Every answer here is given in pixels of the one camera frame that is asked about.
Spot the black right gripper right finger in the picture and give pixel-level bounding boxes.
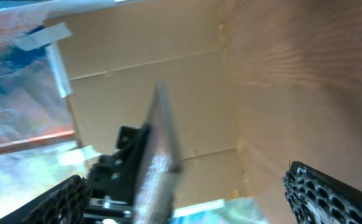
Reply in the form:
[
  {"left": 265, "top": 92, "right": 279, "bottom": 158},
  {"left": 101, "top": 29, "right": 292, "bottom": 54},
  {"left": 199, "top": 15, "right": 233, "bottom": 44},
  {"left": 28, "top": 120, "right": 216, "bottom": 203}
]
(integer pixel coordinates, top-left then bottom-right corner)
[{"left": 283, "top": 161, "right": 362, "bottom": 224}]

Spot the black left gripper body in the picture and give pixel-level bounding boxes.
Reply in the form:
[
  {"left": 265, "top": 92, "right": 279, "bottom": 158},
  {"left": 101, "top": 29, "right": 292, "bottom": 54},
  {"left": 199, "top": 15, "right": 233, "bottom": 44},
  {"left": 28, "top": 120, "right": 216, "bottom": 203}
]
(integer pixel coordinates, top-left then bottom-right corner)
[{"left": 83, "top": 125, "right": 150, "bottom": 224}]

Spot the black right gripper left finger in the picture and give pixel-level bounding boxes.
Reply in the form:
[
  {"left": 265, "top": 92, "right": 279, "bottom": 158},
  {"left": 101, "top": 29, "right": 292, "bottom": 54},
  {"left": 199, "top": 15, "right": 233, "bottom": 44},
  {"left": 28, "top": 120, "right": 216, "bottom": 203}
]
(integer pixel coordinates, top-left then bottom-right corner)
[{"left": 0, "top": 175, "right": 92, "bottom": 224}]

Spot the gold Galaxy smartphone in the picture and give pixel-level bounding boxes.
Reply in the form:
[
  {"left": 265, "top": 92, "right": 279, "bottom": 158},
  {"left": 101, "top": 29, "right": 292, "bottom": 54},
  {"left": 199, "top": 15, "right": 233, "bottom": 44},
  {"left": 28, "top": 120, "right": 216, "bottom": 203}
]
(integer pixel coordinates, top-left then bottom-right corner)
[{"left": 132, "top": 81, "right": 182, "bottom": 224}]

